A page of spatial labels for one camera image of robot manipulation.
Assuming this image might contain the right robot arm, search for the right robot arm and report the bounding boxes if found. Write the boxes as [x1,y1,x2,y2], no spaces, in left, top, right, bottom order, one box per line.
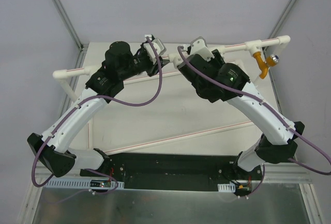
[178,50,305,180]

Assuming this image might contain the left white cable duct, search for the left white cable duct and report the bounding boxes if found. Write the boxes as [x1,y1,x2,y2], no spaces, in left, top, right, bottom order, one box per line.
[45,178,125,190]

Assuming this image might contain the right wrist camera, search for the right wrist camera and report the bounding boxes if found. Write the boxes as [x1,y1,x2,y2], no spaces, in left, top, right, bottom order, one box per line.
[188,36,214,62]

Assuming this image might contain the white cable duct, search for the white cable duct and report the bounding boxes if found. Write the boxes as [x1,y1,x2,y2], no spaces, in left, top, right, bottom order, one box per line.
[217,183,236,193]
[45,178,125,190]

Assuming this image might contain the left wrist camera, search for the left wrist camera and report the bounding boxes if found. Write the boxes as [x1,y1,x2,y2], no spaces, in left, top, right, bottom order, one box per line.
[143,34,167,60]

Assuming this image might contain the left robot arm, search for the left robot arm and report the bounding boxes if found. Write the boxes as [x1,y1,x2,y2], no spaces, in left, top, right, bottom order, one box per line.
[27,35,166,177]

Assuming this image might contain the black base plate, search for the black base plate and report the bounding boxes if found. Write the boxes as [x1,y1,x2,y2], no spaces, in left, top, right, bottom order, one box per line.
[79,151,263,191]

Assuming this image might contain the right white cable duct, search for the right white cable duct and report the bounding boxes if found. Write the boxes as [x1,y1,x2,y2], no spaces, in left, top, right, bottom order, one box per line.
[217,183,236,193]

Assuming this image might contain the yellow water faucet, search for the yellow water faucet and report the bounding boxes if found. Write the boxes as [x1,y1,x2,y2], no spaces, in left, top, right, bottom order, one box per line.
[253,52,279,79]

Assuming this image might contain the aluminium profile rail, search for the aluminium profile rail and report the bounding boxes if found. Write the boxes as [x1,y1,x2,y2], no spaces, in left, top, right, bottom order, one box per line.
[264,163,312,184]

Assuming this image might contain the white PVC pipe frame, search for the white PVC pipe frame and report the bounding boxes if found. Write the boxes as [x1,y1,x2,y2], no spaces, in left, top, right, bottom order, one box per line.
[52,35,291,150]

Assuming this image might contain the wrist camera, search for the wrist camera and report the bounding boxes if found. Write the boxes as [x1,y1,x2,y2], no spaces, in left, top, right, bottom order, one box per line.
[188,36,214,62]
[143,34,167,60]

